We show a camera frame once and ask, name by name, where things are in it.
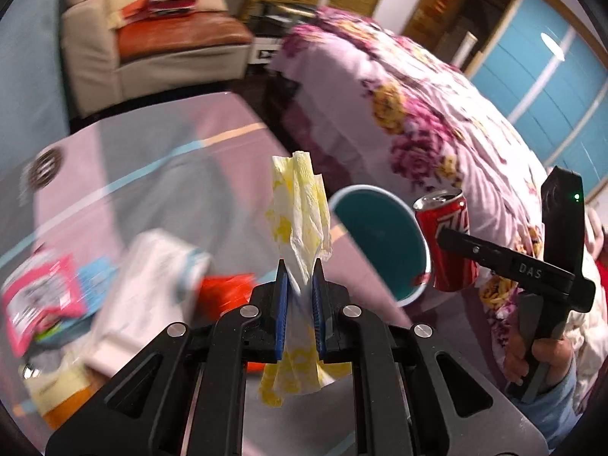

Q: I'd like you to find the teal round bin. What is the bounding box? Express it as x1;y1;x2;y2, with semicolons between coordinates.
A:
329;184;433;308

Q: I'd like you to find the bed with floral bedspread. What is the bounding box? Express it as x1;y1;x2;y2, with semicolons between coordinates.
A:
271;7;608;390

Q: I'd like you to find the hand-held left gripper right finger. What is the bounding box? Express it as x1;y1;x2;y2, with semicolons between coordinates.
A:
311;259;549;456

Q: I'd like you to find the pink snack packet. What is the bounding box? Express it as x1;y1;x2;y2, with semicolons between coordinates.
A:
2;254;89;357

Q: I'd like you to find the black electronic device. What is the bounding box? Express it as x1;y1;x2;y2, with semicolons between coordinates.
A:
247;2;324;53

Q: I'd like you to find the small white box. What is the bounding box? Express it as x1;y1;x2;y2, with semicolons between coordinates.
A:
249;45;284;65

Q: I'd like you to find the white paper roll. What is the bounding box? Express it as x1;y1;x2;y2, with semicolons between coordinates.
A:
451;31;478;68

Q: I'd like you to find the beige armchair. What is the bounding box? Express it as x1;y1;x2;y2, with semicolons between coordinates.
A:
59;0;255;117

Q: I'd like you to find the wooden open shelf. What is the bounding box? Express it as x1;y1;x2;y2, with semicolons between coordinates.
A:
401;0;518;67

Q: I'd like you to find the yellow and white tissue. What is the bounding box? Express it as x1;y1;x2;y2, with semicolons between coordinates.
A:
259;150;336;408

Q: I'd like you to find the blue door wardrobe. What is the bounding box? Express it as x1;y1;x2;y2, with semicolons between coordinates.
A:
465;0;608;200

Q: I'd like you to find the red soda can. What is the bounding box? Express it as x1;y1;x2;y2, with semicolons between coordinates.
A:
412;189;481;292

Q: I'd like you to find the orange seat cushion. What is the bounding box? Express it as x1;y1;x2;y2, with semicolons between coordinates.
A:
116;14;252;62

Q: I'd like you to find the yellow and orange packet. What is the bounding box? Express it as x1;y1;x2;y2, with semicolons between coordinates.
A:
28;354;103;431

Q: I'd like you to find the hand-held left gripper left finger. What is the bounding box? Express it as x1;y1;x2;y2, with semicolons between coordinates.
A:
45;259;290;456

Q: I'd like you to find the white tissue packet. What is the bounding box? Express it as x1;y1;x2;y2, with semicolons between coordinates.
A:
85;229;212;376

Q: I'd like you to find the person's right hand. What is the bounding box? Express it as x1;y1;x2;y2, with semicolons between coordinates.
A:
502;313;575;390

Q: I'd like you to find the orange brown box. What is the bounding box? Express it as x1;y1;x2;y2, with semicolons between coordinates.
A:
408;0;464;43

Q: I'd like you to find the red orange wrapper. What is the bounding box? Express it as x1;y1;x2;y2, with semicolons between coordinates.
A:
197;273;257;317

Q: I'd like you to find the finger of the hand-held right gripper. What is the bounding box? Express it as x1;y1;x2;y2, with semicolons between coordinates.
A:
437;226;518;277

